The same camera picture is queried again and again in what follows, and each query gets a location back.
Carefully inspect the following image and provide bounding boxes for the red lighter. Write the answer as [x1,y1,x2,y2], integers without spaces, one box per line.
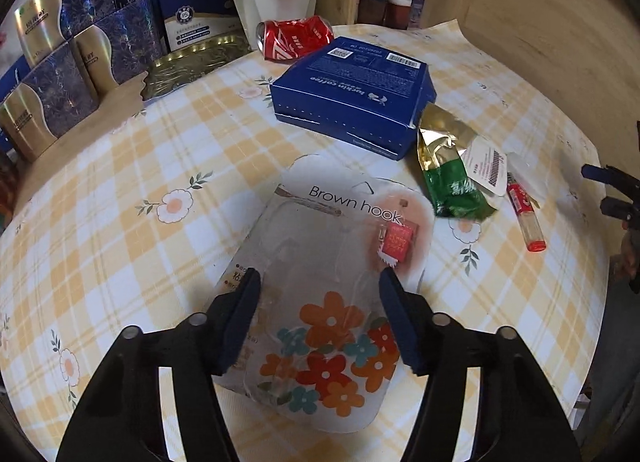
[506,172,548,253]

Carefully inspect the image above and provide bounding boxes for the clear hook blister pack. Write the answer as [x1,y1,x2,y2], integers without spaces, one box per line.
[212,152,436,435]

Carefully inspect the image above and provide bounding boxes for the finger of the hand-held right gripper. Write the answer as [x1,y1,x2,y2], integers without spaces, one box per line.
[101,197,640,230]
[581,164,640,195]

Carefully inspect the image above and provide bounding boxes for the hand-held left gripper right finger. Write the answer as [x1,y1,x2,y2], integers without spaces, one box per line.
[379,268,583,462]

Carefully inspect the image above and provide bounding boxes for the blue cardboard box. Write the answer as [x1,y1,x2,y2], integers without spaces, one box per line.
[270,36,437,163]

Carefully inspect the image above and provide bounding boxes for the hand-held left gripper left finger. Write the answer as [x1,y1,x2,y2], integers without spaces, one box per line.
[56,268,262,462]

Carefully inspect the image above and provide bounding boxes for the crushed red soda can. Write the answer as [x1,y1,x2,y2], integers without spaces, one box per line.
[255,16,335,64]

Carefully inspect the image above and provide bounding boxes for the gold embossed tray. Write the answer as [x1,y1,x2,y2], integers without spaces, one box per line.
[140,34,256,103]

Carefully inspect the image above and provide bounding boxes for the brown cup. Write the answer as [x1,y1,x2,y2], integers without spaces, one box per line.
[360,0,388,25]

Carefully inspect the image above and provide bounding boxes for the white paper tag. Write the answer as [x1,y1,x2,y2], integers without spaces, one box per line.
[462,137,511,198]

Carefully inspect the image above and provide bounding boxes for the red paper cup white rim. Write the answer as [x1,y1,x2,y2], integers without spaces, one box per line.
[385,0,413,29]

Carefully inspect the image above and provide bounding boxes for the person's right hand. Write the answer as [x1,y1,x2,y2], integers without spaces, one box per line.
[612,219,640,293]

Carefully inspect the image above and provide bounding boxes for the green gold foil packet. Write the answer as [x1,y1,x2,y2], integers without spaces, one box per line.
[416,103,497,221]

